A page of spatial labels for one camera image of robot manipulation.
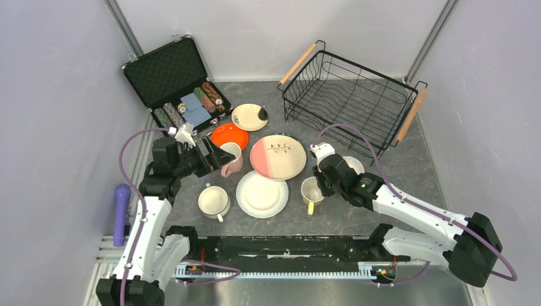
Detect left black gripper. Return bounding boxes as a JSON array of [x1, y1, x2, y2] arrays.
[[172, 135, 235, 179]]

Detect white bowl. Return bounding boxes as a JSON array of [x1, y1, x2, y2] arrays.
[[343, 156, 365, 175]]

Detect white cup with handle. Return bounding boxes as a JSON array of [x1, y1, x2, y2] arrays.
[[198, 183, 231, 222]]

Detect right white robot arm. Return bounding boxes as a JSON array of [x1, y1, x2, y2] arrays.
[[313, 153, 503, 288]]

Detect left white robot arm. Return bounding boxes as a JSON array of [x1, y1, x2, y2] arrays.
[[96, 137, 235, 305]]

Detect pink mug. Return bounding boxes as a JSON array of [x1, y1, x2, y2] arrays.
[[220, 142, 243, 178]]

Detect orange plate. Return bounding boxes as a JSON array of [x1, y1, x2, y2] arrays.
[[211, 123, 249, 150]]

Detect yellow green mug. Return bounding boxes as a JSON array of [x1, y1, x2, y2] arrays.
[[300, 177, 325, 215]]

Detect blue card deck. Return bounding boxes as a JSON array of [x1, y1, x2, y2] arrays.
[[181, 93, 211, 126]]

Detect cream plate with black spot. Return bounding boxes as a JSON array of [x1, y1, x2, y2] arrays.
[[232, 103, 269, 131]]

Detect pink and cream plate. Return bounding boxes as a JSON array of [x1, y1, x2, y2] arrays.
[[249, 135, 307, 180]]

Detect white scalloped plate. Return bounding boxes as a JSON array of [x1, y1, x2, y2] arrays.
[[235, 171, 289, 219]]

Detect black poker chip case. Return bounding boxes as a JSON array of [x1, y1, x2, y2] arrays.
[[121, 34, 234, 132]]

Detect purple flashlight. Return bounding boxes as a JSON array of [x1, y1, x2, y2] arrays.
[[113, 184, 131, 247]]

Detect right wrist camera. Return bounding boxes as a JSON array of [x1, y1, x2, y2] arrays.
[[309, 142, 336, 166]]

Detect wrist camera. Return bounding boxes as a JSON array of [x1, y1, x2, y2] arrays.
[[309, 142, 336, 166], [167, 122, 196, 149]]

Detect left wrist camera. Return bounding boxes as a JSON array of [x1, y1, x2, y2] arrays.
[[167, 122, 196, 149]]

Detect black wire dish rack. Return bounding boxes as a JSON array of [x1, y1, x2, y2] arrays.
[[277, 40, 428, 157]]

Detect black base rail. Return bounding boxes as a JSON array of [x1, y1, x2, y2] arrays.
[[174, 224, 410, 282]]

